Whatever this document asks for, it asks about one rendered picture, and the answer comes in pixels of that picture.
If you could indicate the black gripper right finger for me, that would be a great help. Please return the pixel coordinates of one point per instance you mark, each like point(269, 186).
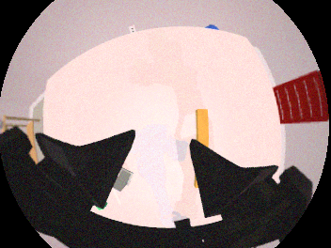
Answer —
point(220, 181)

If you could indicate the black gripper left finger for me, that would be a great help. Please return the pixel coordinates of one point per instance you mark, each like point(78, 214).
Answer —
point(94, 166)

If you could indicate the orange bar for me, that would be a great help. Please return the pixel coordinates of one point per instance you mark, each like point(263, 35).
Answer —
point(202, 129)

